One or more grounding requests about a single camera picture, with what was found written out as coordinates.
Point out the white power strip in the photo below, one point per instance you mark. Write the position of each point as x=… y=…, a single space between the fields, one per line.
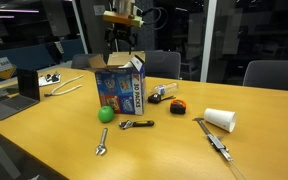
x=42 y=81

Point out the orange black tape measure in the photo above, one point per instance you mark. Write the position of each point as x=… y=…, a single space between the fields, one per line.
x=178 y=107

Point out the green apple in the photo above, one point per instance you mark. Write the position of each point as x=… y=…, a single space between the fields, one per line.
x=106 y=114

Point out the open cardboard snack box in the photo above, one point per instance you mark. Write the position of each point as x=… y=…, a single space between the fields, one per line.
x=120 y=93

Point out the small black device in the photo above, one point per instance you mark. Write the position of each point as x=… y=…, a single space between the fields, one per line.
x=52 y=77

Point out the silver adjustable wrench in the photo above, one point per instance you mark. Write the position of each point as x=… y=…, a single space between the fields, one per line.
x=103 y=138

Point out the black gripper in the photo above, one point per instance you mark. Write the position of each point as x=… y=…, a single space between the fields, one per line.
x=121 y=29

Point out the blue partition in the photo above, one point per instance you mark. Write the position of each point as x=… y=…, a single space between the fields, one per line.
x=27 y=56

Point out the grey metal bar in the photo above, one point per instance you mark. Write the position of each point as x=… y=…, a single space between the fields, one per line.
x=0 y=156

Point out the grey office chair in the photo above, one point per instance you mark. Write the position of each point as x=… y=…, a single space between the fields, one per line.
x=164 y=65
x=274 y=76
x=82 y=61

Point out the white paper cup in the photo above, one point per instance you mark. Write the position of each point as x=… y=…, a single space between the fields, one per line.
x=220 y=119

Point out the pen on table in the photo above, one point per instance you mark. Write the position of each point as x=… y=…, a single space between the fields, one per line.
x=216 y=142

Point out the grey laptop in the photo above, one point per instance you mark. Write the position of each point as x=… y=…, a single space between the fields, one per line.
x=10 y=103

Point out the white pillar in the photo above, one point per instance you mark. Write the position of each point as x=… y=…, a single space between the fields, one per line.
x=208 y=40

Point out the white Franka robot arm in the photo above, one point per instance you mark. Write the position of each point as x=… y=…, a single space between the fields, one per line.
x=124 y=5

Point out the yellow white sign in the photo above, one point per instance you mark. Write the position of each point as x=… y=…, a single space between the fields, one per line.
x=0 y=65

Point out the white paper wall notice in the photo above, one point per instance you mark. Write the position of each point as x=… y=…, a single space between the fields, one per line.
x=99 y=9

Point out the clear plastic water bottle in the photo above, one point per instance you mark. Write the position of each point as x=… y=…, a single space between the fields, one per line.
x=165 y=88

